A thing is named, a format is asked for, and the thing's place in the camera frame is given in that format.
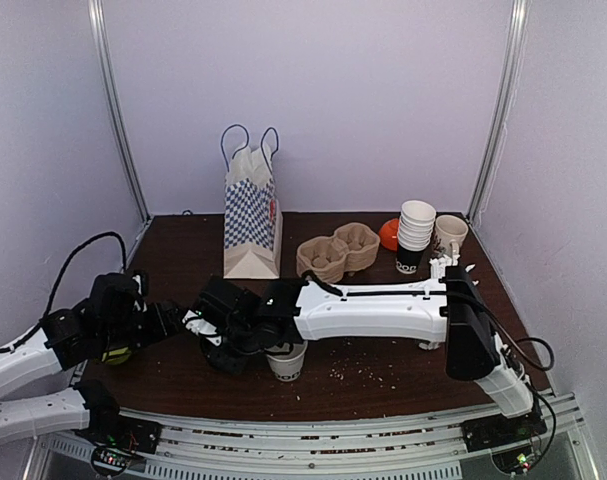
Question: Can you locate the stack of black cup lids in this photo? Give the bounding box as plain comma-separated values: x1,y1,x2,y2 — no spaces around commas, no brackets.
202,345,248,375

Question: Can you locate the single white paper cup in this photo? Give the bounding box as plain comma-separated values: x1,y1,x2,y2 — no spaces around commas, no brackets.
266,341,308,382

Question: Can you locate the stack of paper cups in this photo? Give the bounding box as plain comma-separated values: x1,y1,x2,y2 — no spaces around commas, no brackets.
396,200,436,275

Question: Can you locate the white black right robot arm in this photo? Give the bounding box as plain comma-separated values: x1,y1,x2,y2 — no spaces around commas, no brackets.
184,266,547,442

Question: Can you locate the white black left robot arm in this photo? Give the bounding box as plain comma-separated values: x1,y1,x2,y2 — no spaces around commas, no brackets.
0,272,186,448

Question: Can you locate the green bowl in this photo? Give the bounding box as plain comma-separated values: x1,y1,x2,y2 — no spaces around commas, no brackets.
95,347,133,366

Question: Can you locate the blue checkered paper bag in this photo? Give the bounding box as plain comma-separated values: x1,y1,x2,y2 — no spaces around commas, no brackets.
220,124,283,280

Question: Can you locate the brown pulp cup carrier stack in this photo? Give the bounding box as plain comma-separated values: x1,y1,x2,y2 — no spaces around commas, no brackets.
296,222,380,283

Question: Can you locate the orange bowl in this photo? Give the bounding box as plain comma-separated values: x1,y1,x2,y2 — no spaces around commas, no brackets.
378,218,399,252

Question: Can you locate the glass of wrapped straws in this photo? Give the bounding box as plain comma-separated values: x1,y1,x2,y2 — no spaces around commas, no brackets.
411,253,480,351

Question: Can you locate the beige ceramic mug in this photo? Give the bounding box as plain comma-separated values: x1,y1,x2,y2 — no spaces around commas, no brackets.
433,215,469,258

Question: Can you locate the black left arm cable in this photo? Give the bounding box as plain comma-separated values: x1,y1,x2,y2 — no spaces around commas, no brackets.
40,230,129,321

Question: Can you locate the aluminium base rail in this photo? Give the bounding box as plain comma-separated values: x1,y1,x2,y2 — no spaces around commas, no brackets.
20,390,600,479

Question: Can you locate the left aluminium frame post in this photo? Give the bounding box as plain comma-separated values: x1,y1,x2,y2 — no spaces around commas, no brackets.
87,0,151,224

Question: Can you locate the aluminium frame post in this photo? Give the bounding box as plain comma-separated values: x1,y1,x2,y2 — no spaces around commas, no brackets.
87,0,151,224
467,0,530,225

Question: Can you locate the right aluminium frame post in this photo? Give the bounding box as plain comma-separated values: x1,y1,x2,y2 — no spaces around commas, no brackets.
467,0,530,225

